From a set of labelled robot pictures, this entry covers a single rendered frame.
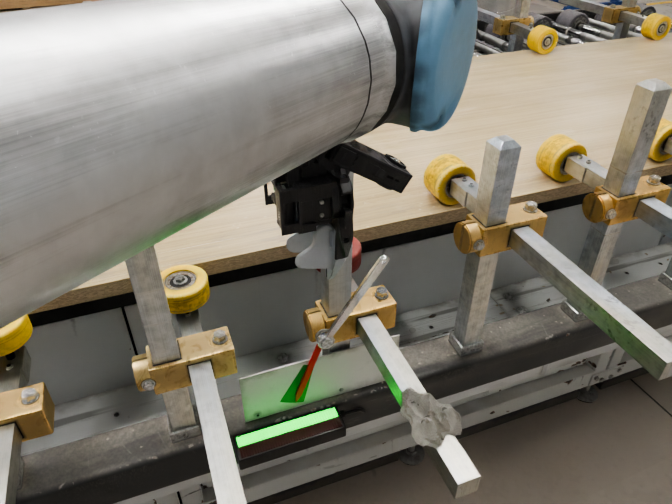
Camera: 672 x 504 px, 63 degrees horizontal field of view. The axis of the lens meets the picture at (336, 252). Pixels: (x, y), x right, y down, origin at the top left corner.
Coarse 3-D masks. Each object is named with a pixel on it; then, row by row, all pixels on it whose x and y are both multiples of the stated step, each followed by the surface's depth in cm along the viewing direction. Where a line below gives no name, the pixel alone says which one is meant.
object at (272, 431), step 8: (304, 416) 86; (312, 416) 86; (320, 416) 86; (328, 416) 86; (336, 416) 87; (280, 424) 85; (288, 424) 85; (296, 424) 85; (304, 424) 85; (256, 432) 84; (264, 432) 84; (272, 432) 84; (280, 432) 84; (240, 440) 83; (248, 440) 83; (256, 440) 83
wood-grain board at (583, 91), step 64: (512, 64) 170; (576, 64) 170; (640, 64) 170; (384, 128) 129; (448, 128) 129; (512, 128) 129; (576, 128) 129; (256, 192) 104; (384, 192) 104; (512, 192) 104; (576, 192) 109; (192, 256) 88; (256, 256) 89
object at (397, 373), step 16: (352, 288) 87; (368, 320) 81; (368, 336) 79; (384, 336) 79; (384, 352) 76; (400, 352) 76; (384, 368) 75; (400, 368) 74; (400, 384) 71; (416, 384) 71; (400, 400) 72; (432, 448) 65; (448, 448) 64; (448, 464) 62; (464, 464) 62; (448, 480) 62; (464, 480) 60
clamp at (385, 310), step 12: (372, 288) 86; (360, 300) 83; (372, 300) 83; (384, 300) 83; (312, 312) 81; (324, 312) 81; (360, 312) 81; (372, 312) 82; (384, 312) 83; (312, 324) 80; (324, 324) 81; (348, 324) 82; (384, 324) 85; (312, 336) 81; (336, 336) 82; (348, 336) 83
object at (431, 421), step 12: (408, 396) 69; (420, 396) 68; (432, 396) 69; (408, 408) 67; (420, 408) 68; (432, 408) 66; (444, 408) 67; (420, 420) 65; (432, 420) 64; (444, 420) 66; (456, 420) 65; (420, 432) 65; (432, 432) 64; (444, 432) 65; (456, 432) 65; (420, 444) 64; (432, 444) 64
